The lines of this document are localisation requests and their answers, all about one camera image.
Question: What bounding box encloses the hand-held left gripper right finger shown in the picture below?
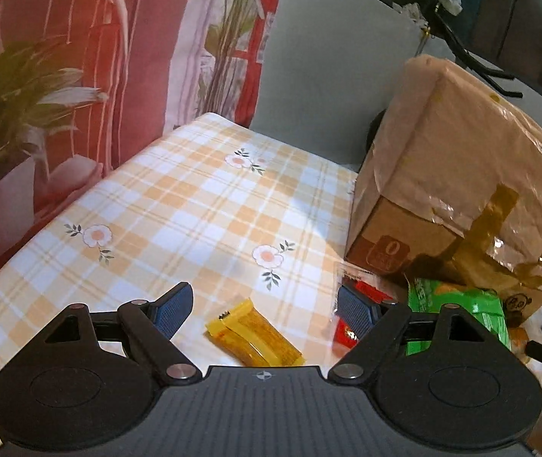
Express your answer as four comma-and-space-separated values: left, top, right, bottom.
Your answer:
328, 286, 497, 384

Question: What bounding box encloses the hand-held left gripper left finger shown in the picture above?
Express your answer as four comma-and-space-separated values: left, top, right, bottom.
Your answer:
45, 282, 202, 384

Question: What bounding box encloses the red snack packet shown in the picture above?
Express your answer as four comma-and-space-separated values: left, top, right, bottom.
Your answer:
330, 262, 396, 348

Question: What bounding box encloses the small yellow snack packet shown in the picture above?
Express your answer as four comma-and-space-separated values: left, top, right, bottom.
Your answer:
205, 297, 306, 368

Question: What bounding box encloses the orange snack packet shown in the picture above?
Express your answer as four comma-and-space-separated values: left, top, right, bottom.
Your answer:
508, 326, 531, 348

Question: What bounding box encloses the green snack packet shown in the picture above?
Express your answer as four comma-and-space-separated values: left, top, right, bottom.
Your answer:
404, 277, 512, 357

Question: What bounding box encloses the checked floral tablecloth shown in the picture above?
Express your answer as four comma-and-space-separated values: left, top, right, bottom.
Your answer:
0, 112, 542, 454

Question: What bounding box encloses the taped cardboard box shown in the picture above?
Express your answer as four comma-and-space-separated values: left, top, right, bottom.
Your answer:
344, 54, 542, 318

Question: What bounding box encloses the grey flat panel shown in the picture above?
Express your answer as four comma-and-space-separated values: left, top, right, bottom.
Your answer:
246, 0, 425, 175

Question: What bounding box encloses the black metal stand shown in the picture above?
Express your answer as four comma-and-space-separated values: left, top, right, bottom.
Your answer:
423, 0, 524, 99

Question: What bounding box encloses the dark glass window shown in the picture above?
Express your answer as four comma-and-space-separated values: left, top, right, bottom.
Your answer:
347, 0, 542, 111

